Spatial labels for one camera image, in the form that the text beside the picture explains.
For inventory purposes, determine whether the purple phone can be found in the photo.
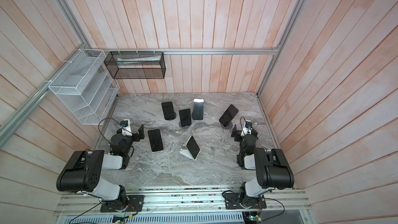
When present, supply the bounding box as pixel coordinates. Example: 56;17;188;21
219;104;239;128

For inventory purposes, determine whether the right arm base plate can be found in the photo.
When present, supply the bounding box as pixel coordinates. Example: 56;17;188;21
221;190;266;209

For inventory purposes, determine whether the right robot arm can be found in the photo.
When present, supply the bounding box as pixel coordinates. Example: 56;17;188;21
231;122;294;208

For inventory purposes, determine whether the black wire mesh basket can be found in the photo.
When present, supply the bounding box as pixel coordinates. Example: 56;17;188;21
104;51;166;79

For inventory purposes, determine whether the white wire mesh shelf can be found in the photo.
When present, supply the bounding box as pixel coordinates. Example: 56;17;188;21
49;49;120;125

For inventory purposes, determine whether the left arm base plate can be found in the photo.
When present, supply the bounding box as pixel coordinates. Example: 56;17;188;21
100;195;145;213

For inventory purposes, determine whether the purple round phone stand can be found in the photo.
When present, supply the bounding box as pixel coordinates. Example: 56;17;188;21
221;122;234;130

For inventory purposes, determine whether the grey round stand centre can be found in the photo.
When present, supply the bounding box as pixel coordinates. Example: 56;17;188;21
178;121;191;130

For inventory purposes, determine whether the white phone stand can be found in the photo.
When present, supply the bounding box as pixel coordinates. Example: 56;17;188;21
179;145;196;161

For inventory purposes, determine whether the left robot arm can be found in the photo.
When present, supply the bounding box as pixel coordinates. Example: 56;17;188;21
56;120;145;212

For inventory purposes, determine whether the aluminium rail frame front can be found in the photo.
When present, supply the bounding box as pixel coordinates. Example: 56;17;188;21
53;185;317;224

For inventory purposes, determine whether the black phone centre round stand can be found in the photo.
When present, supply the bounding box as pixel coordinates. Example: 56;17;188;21
179;108;192;125

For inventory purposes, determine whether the blue phone upright reflective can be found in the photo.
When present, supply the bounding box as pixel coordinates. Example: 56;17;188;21
192;99;204;120

